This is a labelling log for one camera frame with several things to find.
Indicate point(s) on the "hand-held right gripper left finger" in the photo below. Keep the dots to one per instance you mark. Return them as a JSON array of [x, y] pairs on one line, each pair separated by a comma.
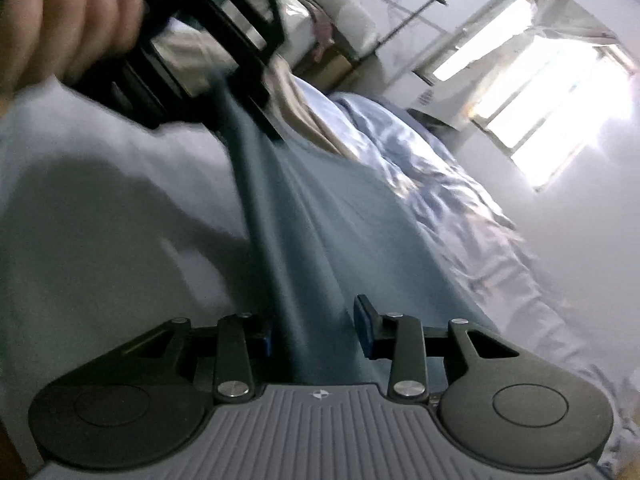
[[267, 342]]

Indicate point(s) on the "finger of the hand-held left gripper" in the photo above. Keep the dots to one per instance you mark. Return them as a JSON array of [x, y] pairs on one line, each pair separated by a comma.
[[260, 105]]

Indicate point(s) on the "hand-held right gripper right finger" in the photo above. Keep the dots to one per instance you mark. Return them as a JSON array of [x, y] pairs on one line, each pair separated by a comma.
[[362, 327]]

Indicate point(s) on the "beige garment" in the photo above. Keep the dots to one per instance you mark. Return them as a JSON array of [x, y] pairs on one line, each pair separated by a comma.
[[300, 105]]

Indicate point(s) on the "dark blue garment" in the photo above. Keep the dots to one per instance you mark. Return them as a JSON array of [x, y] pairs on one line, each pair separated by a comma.
[[325, 235]]

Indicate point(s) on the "person's left hand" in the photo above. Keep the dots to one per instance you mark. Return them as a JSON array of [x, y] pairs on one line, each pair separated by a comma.
[[65, 20]]

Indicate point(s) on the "cardboard box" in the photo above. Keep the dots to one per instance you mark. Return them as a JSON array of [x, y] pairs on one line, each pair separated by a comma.
[[335, 65]]

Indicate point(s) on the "white wrapped appliance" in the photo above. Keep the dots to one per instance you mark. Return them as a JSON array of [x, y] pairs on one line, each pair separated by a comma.
[[300, 30]]

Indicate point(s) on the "pink brown cloth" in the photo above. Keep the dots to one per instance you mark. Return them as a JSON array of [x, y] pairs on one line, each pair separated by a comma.
[[325, 35]]

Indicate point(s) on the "grey white plush pillow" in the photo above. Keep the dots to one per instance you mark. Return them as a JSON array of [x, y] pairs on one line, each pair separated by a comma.
[[350, 10]]

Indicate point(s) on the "light blue printed quilt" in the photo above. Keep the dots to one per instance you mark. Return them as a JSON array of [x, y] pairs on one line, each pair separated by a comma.
[[450, 200]]

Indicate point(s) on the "light blue bed sheet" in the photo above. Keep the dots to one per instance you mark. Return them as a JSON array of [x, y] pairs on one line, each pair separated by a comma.
[[100, 310]]

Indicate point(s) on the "printed white curtain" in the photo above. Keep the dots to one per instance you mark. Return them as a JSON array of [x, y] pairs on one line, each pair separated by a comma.
[[440, 95]]

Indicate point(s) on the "barred window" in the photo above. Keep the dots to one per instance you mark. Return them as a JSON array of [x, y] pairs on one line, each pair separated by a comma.
[[550, 110]]

